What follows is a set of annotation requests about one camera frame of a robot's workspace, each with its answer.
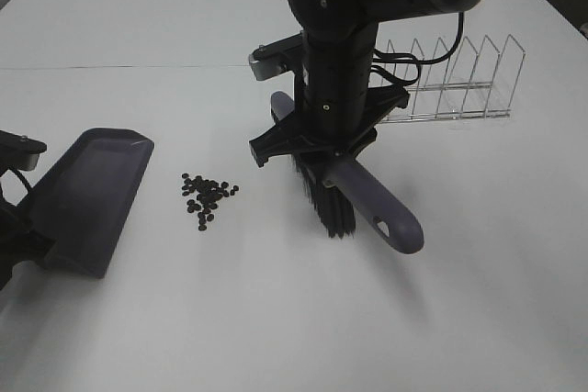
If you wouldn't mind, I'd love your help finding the purple plastic dustpan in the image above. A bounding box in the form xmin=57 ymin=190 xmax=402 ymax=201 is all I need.
xmin=1 ymin=128 xmax=154 ymax=286

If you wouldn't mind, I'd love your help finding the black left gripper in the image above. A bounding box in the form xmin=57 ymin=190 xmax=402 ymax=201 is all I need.
xmin=1 ymin=199 xmax=54 ymax=267

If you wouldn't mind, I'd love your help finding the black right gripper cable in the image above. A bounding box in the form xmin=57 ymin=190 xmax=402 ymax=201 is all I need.
xmin=367 ymin=10 xmax=466 ymax=90

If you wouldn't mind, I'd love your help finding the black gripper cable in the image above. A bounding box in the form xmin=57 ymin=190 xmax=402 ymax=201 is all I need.
xmin=0 ymin=166 xmax=36 ymax=209
xmin=367 ymin=10 xmax=466 ymax=90

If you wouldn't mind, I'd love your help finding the chrome wire dish rack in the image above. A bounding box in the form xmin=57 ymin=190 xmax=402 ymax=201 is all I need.
xmin=382 ymin=34 xmax=526 ymax=124

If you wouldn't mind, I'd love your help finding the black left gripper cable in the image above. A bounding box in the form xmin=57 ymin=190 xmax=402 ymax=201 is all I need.
xmin=0 ymin=166 xmax=36 ymax=209

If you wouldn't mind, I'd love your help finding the purple brush with black bristles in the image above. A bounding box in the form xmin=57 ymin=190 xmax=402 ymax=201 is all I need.
xmin=291 ymin=98 xmax=424 ymax=254

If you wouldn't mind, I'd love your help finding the pile of coffee beans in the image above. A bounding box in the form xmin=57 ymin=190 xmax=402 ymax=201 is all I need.
xmin=180 ymin=173 xmax=241 ymax=232

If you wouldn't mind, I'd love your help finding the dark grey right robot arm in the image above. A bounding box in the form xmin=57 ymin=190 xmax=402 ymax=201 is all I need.
xmin=249 ymin=0 xmax=480 ymax=165

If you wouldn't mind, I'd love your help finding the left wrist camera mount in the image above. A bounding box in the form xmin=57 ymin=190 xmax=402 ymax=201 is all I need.
xmin=0 ymin=130 xmax=47 ymax=174

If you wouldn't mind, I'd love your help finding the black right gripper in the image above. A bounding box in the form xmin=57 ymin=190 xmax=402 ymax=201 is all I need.
xmin=249 ymin=33 xmax=409 ymax=167

